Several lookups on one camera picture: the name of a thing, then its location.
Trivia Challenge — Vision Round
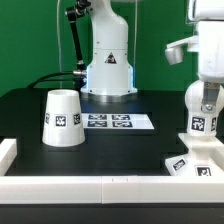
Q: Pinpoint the white front rail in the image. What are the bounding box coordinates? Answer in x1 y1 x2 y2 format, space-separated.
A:
0 176 224 204

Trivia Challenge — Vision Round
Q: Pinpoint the black cable conduit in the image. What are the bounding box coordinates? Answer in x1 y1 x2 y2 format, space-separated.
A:
27 0 92 90

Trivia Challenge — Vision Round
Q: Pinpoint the white lamp bulb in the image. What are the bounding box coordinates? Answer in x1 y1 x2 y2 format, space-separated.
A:
185 80 224 138

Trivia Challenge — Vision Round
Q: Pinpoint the white lamp base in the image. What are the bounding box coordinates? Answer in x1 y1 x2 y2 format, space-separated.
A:
165 133 224 177

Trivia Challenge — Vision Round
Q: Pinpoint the white lamp shade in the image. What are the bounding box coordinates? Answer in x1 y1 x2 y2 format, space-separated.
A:
42 89 85 147

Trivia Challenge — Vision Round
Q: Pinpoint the white rail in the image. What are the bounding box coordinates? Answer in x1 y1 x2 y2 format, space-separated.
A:
0 176 224 204
0 139 17 176

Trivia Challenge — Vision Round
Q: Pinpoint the white left rail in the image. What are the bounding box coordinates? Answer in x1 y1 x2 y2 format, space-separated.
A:
0 139 17 176

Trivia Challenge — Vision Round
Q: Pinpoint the thin grey cable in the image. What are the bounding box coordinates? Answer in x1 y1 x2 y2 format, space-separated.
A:
56 0 64 89

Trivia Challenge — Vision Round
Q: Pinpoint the white marker sheet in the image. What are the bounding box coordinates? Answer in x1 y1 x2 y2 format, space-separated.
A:
82 113 154 130

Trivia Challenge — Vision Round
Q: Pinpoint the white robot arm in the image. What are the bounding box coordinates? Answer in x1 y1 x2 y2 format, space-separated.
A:
82 0 224 114

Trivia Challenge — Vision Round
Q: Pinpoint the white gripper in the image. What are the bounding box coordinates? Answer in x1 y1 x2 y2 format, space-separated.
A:
197 21 224 113

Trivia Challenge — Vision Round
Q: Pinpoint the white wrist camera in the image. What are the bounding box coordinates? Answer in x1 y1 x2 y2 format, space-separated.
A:
165 35 199 65

